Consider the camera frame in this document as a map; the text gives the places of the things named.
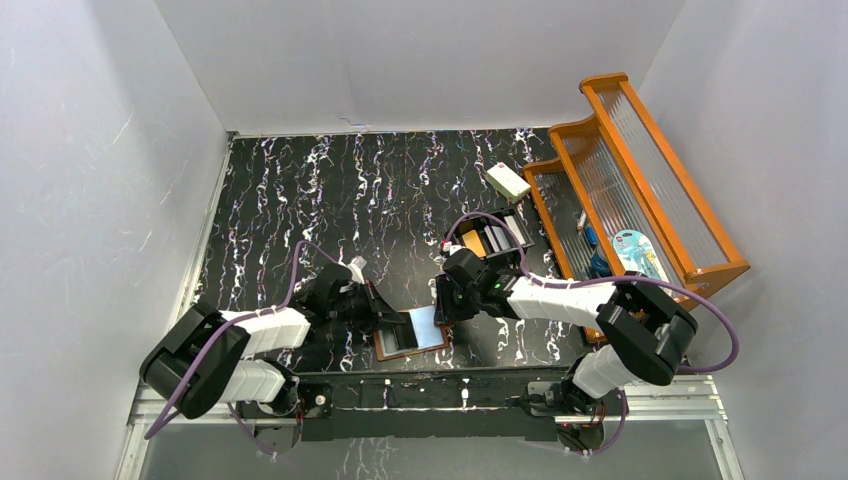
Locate orange leather card holder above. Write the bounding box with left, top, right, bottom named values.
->
left=374, top=305, right=451, bottom=362

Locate gold credit card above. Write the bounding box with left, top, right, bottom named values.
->
left=461, top=230, right=487, bottom=259

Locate black card tray box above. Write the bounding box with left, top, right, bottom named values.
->
left=445, top=207, right=535, bottom=262

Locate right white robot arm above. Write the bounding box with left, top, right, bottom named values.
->
left=435, top=247, right=698, bottom=414

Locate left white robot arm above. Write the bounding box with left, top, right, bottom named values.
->
left=139, top=264, right=418, bottom=419

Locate stack of white cards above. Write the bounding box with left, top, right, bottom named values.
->
left=484, top=221, right=523, bottom=252

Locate white rectangular box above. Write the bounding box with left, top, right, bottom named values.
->
left=485, top=162, right=531, bottom=204

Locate blue item on shelf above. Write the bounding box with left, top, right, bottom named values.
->
left=584, top=225, right=613, bottom=278

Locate small pen on shelf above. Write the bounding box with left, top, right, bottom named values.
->
left=576, top=210, right=588, bottom=232

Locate blue blister pack item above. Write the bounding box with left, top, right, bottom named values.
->
left=612, top=229, right=669, bottom=282

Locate orange wooden shelf rack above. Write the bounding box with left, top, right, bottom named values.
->
left=522, top=72, right=752, bottom=303

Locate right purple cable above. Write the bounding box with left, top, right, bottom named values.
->
left=442, top=211, right=741, bottom=374

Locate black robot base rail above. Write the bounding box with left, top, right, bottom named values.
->
left=238, top=367, right=598, bottom=444

